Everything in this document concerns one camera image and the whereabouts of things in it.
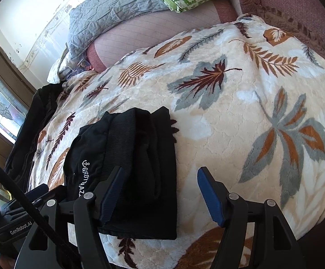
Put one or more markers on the stained glass window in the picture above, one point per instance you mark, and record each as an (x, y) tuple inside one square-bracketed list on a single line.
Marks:
[(12, 114)]

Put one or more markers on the pink sofa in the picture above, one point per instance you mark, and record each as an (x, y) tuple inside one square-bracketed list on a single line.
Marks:
[(305, 19)]

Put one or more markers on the black garment at bedside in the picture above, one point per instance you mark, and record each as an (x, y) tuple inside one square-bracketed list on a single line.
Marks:
[(20, 161)]

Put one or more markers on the black pants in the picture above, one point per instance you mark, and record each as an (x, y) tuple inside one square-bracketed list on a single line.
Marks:
[(142, 144)]

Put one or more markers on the leaf pattern fleece blanket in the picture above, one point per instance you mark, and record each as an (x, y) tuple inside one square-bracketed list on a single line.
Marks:
[(248, 99)]

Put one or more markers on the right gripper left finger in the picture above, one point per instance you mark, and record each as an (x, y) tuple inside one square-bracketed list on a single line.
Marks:
[(93, 210)]

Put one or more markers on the pink quilted bed sheet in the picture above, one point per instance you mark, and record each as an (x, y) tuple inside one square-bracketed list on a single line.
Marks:
[(153, 28)]

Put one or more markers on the grey quilted pillow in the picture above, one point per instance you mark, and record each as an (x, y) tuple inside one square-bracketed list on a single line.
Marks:
[(92, 18)]

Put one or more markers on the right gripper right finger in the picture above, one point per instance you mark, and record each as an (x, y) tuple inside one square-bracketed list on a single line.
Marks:
[(230, 212)]

